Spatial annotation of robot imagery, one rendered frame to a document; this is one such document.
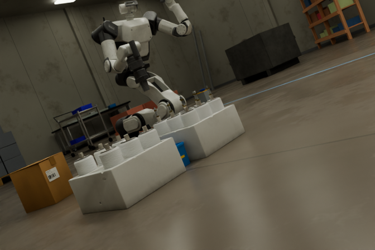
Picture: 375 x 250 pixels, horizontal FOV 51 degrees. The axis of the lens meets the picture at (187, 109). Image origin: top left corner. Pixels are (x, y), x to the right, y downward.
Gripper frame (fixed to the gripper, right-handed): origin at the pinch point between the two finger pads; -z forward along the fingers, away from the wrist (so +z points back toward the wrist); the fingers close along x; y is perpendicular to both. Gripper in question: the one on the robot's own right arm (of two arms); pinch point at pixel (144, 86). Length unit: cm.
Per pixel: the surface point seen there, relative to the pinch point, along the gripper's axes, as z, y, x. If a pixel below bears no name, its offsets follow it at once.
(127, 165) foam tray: -32, -43, 47
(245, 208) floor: -48, -39, 118
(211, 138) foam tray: -41, 11, 29
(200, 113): -26.2, 15.0, 22.0
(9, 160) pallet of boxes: -7, -41, -755
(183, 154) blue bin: -41.8, -6.4, 26.4
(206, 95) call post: -19.5, 39.0, -4.3
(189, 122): -28.0, 4.1, 26.0
